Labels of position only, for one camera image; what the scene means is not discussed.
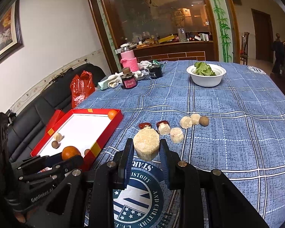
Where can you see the white bowl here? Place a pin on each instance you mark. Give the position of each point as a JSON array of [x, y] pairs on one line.
[[204, 80]]

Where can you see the red jujube date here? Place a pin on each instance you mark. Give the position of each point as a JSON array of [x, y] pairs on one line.
[[144, 125], [162, 123]]

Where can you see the yellow flat box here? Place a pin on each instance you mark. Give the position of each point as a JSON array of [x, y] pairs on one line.
[[166, 38]]

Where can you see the clear plastic pitcher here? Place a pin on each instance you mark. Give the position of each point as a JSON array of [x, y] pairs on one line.
[[181, 34]]

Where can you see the black cup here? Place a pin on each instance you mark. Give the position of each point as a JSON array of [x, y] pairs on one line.
[[155, 72]]

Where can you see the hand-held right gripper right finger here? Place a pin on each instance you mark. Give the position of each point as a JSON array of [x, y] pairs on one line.
[[165, 166]]

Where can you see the red plastic bag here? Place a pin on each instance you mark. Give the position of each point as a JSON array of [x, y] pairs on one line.
[[82, 90]]

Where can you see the brown wooden door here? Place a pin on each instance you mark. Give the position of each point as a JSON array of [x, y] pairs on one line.
[[262, 35]]

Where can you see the framed wall picture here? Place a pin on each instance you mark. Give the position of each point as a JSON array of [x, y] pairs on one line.
[[3, 33]]

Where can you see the black leather sofa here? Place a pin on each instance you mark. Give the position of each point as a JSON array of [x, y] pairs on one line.
[[49, 99]]

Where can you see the dark jar red label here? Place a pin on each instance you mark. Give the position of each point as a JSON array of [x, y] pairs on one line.
[[128, 83]]

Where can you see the green lettuce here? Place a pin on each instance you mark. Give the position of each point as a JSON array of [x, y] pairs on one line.
[[204, 68]]

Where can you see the red cardboard lid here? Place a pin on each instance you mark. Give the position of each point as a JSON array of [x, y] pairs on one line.
[[54, 121]]

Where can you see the wooden chair back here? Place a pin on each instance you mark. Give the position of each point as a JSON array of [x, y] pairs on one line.
[[171, 55]]

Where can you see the white flat box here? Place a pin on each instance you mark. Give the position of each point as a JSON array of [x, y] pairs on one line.
[[118, 51]]

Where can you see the brown round longan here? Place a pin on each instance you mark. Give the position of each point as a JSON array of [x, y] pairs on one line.
[[55, 144], [204, 120], [87, 151]]

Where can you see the glass jar pink knit sleeve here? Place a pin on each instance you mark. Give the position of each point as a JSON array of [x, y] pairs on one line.
[[128, 61]]

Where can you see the red cardboard box white inside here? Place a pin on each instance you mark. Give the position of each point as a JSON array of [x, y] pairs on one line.
[[85, 128]]

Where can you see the pale green cloth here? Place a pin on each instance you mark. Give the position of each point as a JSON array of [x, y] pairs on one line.
[[102, 84]]

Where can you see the white cloth bundle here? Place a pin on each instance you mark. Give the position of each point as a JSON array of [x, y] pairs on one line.
[[114, 80]]

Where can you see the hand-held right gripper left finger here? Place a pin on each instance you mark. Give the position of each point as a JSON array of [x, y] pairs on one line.
[[127, 161]]

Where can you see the large beige rice cake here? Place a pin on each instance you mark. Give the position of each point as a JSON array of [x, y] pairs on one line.
[[147, 144]]

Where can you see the wooden framed glass partition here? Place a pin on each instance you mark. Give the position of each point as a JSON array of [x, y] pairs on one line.
[[144, 9]]

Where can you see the small beige rice cake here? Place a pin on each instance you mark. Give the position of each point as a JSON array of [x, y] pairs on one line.
[[177, 135], [195, 118], [163, 130], [185, 122], [58, 136]]

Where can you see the dark wooden chair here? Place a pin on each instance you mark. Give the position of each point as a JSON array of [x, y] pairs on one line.
[[244, 48]]

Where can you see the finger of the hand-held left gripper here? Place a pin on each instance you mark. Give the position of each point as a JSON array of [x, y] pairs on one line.
[[61, 167], [33, 162]]

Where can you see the mandarin orange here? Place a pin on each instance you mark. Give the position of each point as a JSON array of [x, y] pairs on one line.
[[71, 152], [112, 114]]

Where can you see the blue plaid tablecloth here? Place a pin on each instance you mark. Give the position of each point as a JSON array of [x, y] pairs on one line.
[[228, 147]]

